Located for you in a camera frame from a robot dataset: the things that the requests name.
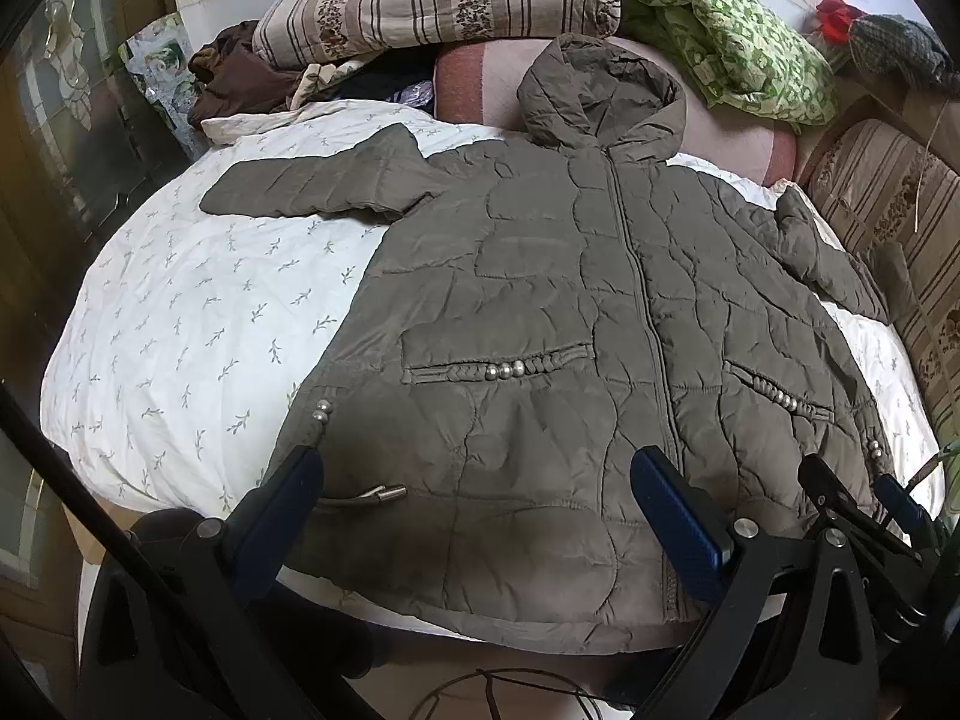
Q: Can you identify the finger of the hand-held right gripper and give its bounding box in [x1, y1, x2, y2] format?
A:
[799, 454, 923, 563]
[874, 472, 938, 548]

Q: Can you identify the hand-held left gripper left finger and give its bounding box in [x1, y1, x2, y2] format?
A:
[79, 446, 331, 720]

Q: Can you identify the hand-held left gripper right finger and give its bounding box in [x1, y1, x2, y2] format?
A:
[630, 446, 878, 720]

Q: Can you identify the olive quilted hooded jacket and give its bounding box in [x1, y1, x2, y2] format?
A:
[199, 34, 901, 650]

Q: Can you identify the dark clothes pile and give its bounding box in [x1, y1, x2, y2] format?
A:
[330, 52, 436, 117]

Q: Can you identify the white leaf-print duvet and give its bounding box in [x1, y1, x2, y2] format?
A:
[41, 101, 947, 653]

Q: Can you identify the striped floral long cushion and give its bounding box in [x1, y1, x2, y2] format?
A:
[806, 118, 960, 436]

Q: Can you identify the tan upholstered backrest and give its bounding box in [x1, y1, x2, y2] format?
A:
[832, 67, 960, 158]

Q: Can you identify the cream cloth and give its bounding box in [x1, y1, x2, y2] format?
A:
[289, 61, 357, 110]

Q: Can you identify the brown clothing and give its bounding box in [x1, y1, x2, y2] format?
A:
[187, 21, 301, 128]

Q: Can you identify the grey houndstooth cloth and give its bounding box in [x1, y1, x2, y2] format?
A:
[847, 13, 960, 91]

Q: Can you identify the printed plastic bag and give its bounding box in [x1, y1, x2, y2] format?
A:
[124, 15, 200, 136]

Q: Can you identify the pink striped bolster pillow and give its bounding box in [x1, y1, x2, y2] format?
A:
[433, 36, 797, 188]

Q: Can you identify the patterned glass door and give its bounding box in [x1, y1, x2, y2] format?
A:
[0, 0, 173, 241]

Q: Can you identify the green patterned quilt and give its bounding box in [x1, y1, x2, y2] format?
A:
[600, 0, 839, 128]

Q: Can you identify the red cloth item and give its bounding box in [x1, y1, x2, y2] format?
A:
[816, 0, 863, 42]

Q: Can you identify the striped floral pillow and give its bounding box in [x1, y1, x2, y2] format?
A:
[251, 0, 623, 68]

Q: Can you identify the black wire loop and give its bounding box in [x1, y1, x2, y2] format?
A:
[409, 666, 608, 720]

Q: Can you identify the white string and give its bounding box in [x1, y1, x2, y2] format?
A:
[909, 116, 938, 241]

